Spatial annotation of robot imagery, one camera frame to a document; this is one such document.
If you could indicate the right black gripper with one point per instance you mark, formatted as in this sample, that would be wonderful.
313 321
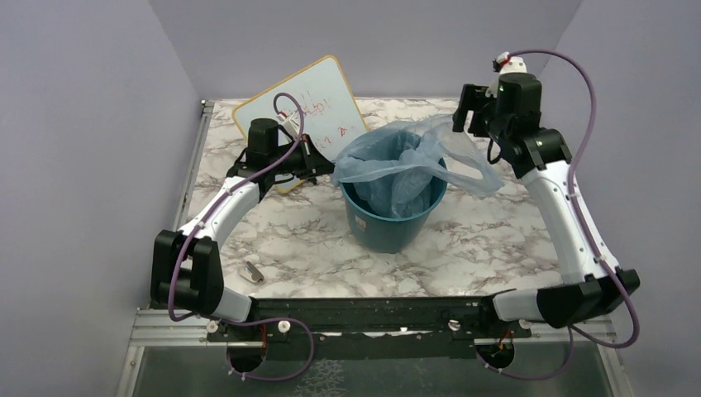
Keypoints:
469 90

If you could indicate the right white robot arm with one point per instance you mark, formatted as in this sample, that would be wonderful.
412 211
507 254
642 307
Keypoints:
593 283

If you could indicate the blue plastic trash bag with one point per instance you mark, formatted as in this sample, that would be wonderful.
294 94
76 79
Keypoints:
466 168

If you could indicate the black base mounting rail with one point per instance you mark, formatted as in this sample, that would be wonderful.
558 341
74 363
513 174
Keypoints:
367 329

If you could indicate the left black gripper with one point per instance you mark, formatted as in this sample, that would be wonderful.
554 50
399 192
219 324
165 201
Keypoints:
319 165

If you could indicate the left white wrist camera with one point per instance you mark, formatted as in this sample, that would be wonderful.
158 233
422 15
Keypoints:
289 125

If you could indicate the aluminium table frame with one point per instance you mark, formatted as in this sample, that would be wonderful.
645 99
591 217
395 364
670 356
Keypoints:
134 354

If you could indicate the yellow framed whiteboard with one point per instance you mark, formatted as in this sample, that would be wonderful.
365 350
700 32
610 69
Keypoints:
329 117

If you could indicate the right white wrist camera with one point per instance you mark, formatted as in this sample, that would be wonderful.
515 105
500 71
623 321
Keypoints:
506 63

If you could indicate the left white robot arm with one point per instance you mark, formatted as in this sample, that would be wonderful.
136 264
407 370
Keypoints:
186 268

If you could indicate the small grey eraser block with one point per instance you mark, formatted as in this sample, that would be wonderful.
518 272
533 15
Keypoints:
251 274

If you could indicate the teal plastic trash bin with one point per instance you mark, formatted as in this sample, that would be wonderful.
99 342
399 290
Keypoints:
391 224

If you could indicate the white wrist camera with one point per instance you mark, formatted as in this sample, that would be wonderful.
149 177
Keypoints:
289 125
506 63

